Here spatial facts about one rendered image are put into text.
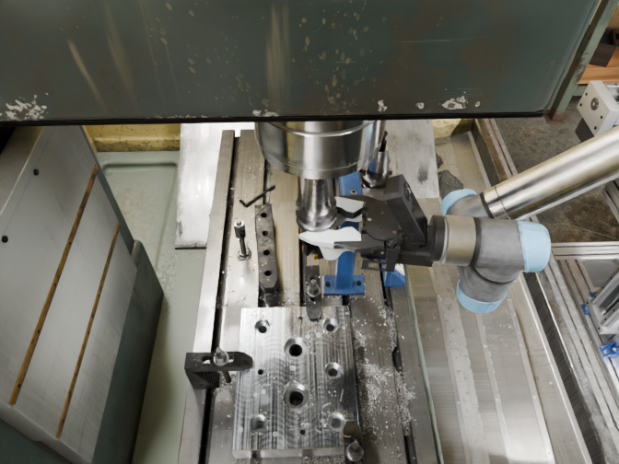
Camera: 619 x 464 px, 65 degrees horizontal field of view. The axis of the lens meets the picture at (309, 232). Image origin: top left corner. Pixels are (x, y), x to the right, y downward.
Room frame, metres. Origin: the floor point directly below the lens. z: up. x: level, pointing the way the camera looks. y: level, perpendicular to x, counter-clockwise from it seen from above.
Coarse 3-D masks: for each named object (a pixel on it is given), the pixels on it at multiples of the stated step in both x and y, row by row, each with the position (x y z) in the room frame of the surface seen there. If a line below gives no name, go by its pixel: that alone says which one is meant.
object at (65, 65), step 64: (0, 0) 0.35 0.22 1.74; (64, 0) 0.35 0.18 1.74; (128, 0) 0.35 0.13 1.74; (192, 0) 0.35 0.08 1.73; (256, 0) 0.35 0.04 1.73; (320, 0) 0.35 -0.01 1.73; (384, 0) 0.36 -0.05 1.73; (448, 0) 0.36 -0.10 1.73; (512, 0) 0.36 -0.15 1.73; (576, 0) 0.36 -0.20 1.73; (0, 64) 0.35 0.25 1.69; (64, 64) 0.35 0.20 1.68; (128, 64) 0.35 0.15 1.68; (192, 64) 0.35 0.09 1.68; (256, 64) 0.35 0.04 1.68; (320, 64) 0.35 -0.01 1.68; (384, 64) 0.36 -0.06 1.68; (448, 64) 0.36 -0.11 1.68; (512, 64) 0.36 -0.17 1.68
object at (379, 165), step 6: (384, 150) 0.69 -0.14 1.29; (378, 156) 0.69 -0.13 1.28; (384, 156) 0.69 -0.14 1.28; (372, 162) 0.69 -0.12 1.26; (378, 162) 0.68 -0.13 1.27; (384, 162) 0.69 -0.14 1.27; (372, 168) 0.69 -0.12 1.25; (378, 168) 0.68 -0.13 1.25; (384, 168) 0.68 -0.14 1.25; (372, 174) 0.68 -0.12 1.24; (378, 174) 0.68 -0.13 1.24; (384, 174) 0.68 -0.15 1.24; (378, 180) 0.68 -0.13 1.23
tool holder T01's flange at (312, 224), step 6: (300, 198) 0.49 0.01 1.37; (330, 198) 0.49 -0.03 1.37; (300, 204) 0.48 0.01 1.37; (300, 210) 0.47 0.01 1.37; (330, 210) 0.47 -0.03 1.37; (336, 210) 0.47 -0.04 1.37; (300, 216) 0.46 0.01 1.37; (306, 216) 0.46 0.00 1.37; (312, 216) 0.46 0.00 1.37; (318, 216) 0.46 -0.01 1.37; (324, 216) 0.46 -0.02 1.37; (330, 216) 0.46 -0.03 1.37; (300, 222) 0.46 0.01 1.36; (306, 222) 0.45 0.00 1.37; (312, 222) 0.45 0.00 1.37; (318, 222) 0.45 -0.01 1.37; (324, 222) 0.45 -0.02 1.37; (330, 222) 0.46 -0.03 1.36; (306, 228) 0.45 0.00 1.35; (312, 228) 0.45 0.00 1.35; (318, 228) 0.45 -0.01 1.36; (324, 228) 0.45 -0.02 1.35
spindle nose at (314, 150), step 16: (256, 128) 0.45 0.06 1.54; (272, 128) 0.42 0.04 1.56; (288, 128) 0.41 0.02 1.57; (304, 128) 0.40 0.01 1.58; (320, 128) 0.40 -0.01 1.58; (336, 128) 0.40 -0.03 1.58; (352, 128) 0.41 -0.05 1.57; (368, 128) 0.42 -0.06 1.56; (384, 128) 0.45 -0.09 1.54; (272, 144) 0.42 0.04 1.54; (288, 144) 0.41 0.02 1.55; (304, 144) 0.40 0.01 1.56; (320, 144) 0.40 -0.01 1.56; (336, 144) 0.40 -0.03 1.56; (352, 144) 0.41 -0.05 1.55; (368, 144) 0.42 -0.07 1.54; (272, 160) 0.42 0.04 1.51; (288, 160) 0.41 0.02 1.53; (304, 160) 0.40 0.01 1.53; (320, 160) 0.40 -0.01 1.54; (336, 160) 0.40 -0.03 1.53; (352, 160) 0.41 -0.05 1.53; (368, 160) 0.43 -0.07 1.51; (304, 176) 0.40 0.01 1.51; (320, 176) 0.40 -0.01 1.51; (336, 176) 0.40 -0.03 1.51
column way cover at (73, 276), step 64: (64, 128) 0.66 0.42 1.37; (0, 192) 0.46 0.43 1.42; (64, 192) 0.57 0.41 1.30; (0, 256) 0.38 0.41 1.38; (64, 256) 0.48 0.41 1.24; (128, 256) 0.68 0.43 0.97; (0, 320) 0.31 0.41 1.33; (64, 320) 0.40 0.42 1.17; (0, 384) 0.25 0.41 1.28; (64, 384) 0.32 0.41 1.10; (64, 448) 0.24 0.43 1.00
